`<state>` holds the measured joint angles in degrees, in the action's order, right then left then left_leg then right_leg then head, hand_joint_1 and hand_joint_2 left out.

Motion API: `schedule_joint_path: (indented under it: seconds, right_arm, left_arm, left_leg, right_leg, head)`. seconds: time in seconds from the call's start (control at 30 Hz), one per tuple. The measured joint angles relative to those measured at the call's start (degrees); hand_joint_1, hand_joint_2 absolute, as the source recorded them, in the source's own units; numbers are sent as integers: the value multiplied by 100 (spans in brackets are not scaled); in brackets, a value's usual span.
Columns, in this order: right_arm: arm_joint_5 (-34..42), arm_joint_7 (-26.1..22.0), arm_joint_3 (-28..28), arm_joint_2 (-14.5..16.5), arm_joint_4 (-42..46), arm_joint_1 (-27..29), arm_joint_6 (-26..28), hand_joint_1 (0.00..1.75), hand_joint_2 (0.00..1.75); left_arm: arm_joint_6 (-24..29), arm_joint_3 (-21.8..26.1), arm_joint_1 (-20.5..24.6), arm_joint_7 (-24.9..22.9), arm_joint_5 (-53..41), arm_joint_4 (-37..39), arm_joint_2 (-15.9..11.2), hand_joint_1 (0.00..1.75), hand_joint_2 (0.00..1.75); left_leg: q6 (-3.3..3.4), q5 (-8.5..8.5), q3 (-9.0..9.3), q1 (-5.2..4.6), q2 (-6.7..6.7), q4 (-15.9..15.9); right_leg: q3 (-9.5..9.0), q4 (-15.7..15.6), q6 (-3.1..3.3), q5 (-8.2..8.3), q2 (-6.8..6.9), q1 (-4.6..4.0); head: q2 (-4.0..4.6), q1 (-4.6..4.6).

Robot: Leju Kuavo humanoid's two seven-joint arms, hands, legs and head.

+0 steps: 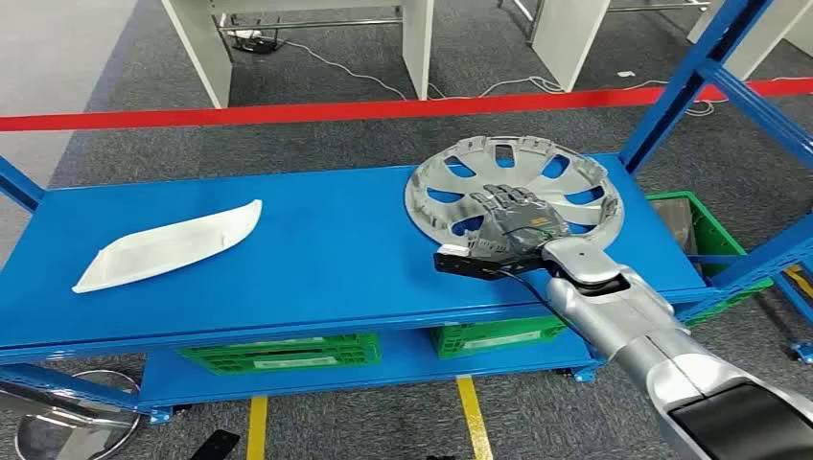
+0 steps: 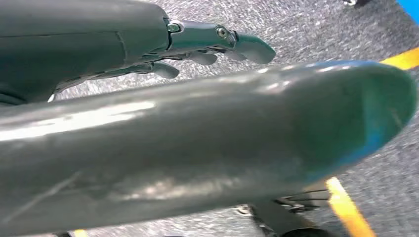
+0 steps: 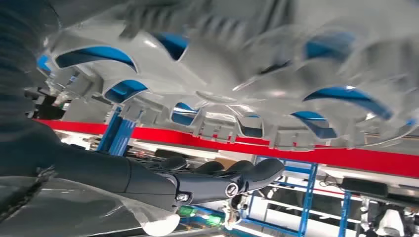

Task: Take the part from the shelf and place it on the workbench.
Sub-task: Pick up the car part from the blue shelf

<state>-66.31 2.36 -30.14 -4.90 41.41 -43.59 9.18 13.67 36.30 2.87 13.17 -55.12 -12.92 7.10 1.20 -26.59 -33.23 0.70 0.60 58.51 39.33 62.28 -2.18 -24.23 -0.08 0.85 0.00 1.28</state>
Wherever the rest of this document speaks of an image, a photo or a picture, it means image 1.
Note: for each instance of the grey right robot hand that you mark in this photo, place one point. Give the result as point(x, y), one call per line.
point(514, 219)

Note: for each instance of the grey plastic wheel hubcap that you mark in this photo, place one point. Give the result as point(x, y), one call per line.
point(481, 159)

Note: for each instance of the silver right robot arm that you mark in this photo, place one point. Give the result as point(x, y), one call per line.
point(635, 317)

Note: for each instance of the white curved plastic part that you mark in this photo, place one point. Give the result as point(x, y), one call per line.
point(165, 247)

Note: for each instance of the white paper scrap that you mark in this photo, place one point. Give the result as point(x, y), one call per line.
point(626, 73)

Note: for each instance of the white desk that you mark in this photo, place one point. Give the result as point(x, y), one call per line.
point(772, 38)
point(203, 51)
point(565, 38)

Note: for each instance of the red barrier belt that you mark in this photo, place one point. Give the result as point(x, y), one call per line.
point(254, 113)

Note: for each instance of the yellow floor tape square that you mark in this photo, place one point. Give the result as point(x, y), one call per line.
point(801, 282)

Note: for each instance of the black power strip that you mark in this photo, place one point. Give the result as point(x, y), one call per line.
point(257, 44)

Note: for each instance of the chrome barrier stanchion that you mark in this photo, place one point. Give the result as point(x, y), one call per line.
point(63, 438)

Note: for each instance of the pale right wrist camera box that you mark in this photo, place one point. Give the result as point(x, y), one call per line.
point(457, 261)

